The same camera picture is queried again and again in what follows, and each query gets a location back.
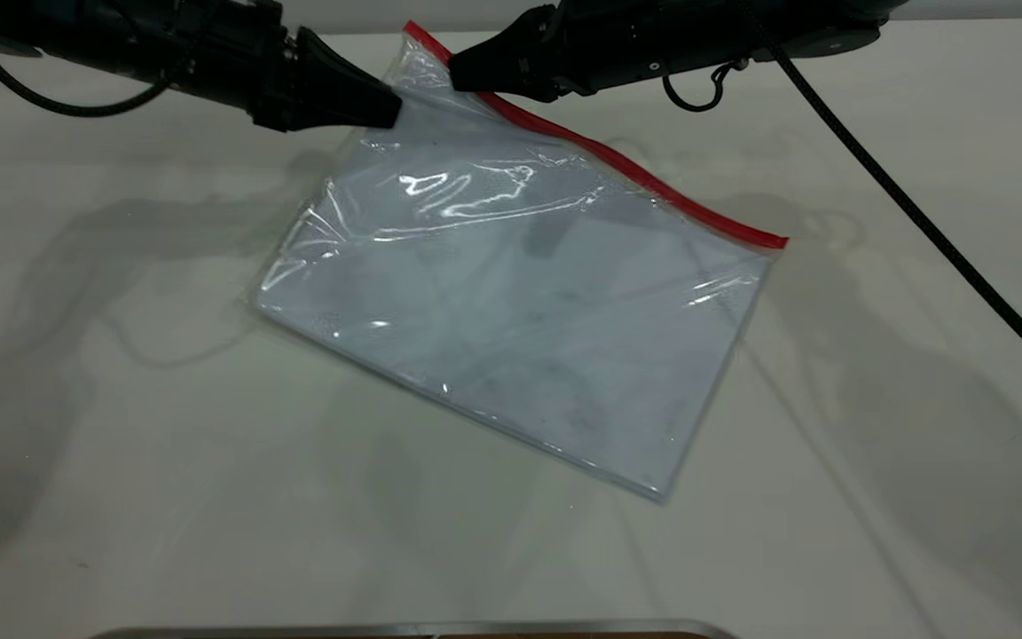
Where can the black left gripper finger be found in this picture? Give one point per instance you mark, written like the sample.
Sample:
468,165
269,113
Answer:
338,67
342,108

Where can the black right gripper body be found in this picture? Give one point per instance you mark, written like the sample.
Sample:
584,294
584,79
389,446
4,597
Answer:
644,44

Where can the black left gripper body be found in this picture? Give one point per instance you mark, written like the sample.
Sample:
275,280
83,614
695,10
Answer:
249,58

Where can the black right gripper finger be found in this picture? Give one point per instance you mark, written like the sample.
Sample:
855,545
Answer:
507,78
511,40

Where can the clear plastic zipper bag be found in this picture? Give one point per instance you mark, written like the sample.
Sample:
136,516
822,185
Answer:
520,293

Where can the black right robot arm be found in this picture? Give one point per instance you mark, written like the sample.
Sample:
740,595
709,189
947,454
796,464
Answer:
813,22

